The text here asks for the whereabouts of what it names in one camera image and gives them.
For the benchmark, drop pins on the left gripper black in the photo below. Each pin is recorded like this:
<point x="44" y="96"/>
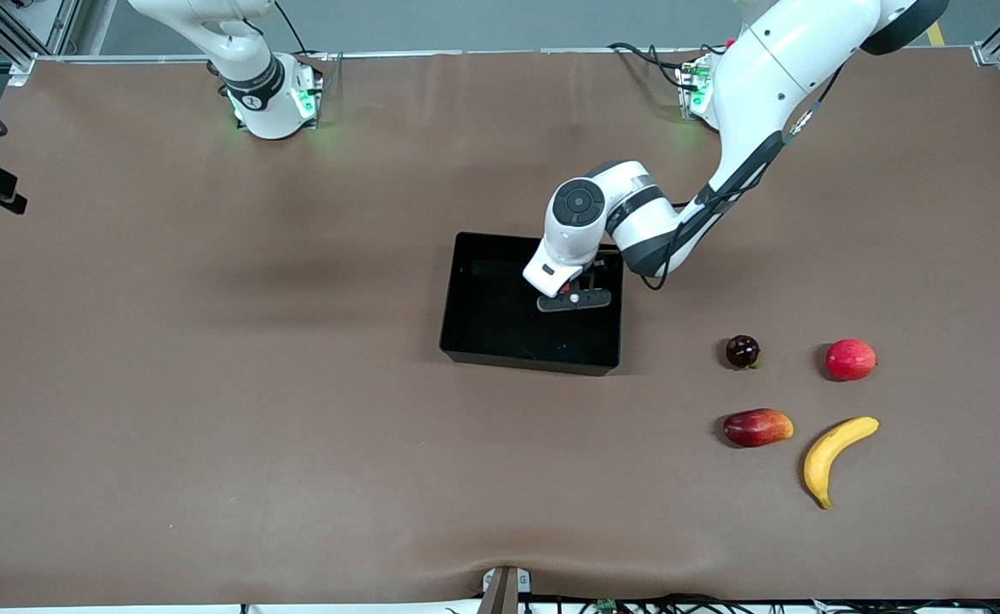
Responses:
<point x="594" y="275"/>

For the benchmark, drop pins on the black plastic box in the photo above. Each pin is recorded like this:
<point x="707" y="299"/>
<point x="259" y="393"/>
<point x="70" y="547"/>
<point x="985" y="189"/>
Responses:
<point x="500" y="328"/>

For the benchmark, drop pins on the yellow banana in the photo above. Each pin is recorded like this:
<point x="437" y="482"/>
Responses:
<point x="823" y="456"/>

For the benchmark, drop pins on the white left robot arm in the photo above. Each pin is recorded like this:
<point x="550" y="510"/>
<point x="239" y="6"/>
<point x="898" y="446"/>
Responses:
<point x="755" y="102"/>

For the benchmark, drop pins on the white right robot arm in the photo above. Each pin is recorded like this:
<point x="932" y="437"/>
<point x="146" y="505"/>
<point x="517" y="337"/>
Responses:
<point x="254" y="81"/>

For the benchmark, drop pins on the dark purple mangosteen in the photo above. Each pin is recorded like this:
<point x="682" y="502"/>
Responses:
<point x="742" y="351"/>

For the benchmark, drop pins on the red yellow mango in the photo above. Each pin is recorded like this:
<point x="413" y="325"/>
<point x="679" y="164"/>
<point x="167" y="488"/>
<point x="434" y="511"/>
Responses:
<point x="757" y="427"/>

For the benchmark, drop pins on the round red peach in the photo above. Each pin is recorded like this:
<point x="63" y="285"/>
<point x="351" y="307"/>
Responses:
<point x="851" y="359"/>

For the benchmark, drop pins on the small green circuit board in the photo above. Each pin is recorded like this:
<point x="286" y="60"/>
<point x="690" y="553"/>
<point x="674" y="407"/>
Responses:
<point x="607" y="606"/>

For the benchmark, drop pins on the grey table clamp bracket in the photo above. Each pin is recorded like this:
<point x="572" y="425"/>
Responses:
<point x="504" y="588"/>

